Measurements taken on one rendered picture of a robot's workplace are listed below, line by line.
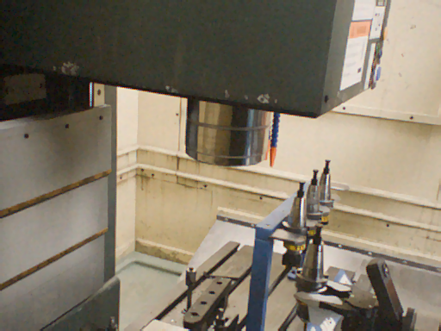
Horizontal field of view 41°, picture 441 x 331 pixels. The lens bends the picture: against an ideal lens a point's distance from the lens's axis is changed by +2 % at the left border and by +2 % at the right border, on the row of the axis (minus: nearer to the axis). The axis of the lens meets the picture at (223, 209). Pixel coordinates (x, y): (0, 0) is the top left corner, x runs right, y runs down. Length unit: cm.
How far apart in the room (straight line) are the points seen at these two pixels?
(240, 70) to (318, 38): 13
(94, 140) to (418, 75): 106
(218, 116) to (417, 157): 114
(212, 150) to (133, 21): 25
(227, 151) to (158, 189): 142
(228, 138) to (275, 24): 22
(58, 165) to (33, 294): 31
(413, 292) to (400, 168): 42
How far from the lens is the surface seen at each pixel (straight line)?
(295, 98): 92
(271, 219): 134
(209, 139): 104
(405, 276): 214
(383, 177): 210
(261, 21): 94
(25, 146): 130
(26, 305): 145
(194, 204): 238
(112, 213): 170
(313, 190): 141
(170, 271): 245
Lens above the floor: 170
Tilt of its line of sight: 20 degrees down
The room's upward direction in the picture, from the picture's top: 5 degrees clockwise
